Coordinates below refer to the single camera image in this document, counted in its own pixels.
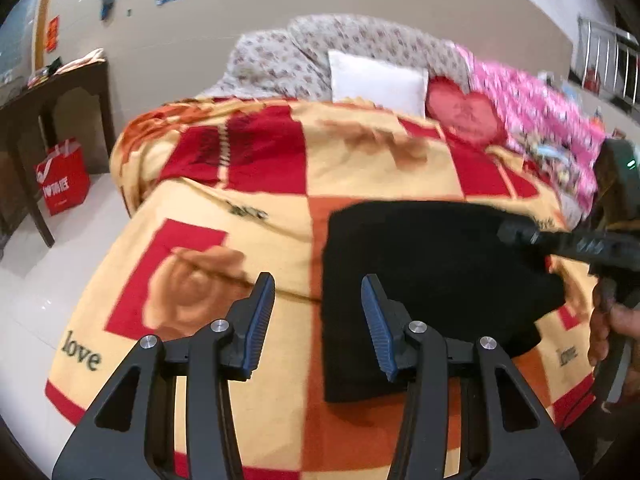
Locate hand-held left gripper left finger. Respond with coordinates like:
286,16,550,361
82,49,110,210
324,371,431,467
51,271,276,480

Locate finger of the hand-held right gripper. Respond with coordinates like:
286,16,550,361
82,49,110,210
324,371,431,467
497,217,592,265

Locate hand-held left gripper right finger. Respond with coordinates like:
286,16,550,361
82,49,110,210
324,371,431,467
361,274,581,480

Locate black pants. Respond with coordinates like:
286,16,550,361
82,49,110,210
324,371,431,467
320,200,566,404

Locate person's right hand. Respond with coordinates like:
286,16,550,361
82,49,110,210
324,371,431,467
587,302,640,368

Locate crumpled patterned cloth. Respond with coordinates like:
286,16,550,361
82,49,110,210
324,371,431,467
515,130,596,196

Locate pink printed quilt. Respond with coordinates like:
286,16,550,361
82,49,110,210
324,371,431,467
455,45,606,211

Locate metal stair railing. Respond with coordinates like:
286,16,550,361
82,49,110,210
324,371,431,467
570,12,640,111

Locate red heart-shaped cushion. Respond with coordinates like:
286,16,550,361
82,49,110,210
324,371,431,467
425,76,508,148

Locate red and yellow printed blanket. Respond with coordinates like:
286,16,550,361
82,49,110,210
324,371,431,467
44,97,601,480

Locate person's dark clothing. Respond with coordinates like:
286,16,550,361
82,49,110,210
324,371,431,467
560,395,640,480

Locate white pillow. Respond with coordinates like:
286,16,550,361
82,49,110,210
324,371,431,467
327,50,430,120

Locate red shopping bag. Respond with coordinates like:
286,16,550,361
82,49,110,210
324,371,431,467
34,137,92,217

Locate grey floral quilt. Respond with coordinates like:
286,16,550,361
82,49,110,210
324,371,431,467
197,14,471,103

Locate dark wooden table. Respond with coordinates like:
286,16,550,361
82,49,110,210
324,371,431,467
0,57,117,256

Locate pink folded cloth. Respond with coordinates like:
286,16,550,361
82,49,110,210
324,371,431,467
59,48,107,73

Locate glass block window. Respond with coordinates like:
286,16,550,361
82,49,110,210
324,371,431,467
0,0,48,83

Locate red wall sticker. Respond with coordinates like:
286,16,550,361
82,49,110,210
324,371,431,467
44,15,61,53

